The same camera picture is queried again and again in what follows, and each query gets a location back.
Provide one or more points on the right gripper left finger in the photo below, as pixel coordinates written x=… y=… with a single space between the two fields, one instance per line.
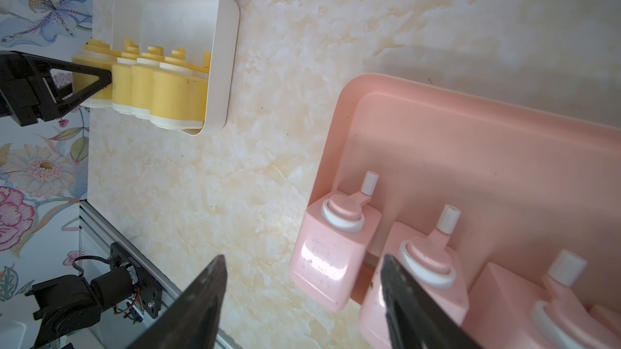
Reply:
x=193 y=319

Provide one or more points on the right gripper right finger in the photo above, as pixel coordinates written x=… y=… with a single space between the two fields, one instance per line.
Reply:
x=414 y=319

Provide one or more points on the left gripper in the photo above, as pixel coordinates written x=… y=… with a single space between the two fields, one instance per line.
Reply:
x=37 y=88

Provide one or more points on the yellow sharpener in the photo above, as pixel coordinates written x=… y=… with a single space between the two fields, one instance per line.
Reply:
x=179 y=92
x=99 y=55
x=122 y=78
x=142 y=81

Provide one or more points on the pink sharpener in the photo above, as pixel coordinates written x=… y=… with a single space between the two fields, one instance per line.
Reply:
x=434 y=265
x=508 y=311
x=608 y=318
x=329 y=251

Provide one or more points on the white storage tray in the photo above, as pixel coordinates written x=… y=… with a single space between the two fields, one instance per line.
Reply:
x=198 y=26

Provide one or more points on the pink storage tray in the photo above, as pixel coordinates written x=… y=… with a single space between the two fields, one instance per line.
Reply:
x=528 y=183

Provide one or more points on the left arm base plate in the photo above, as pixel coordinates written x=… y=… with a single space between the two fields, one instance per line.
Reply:
x=147 y=289

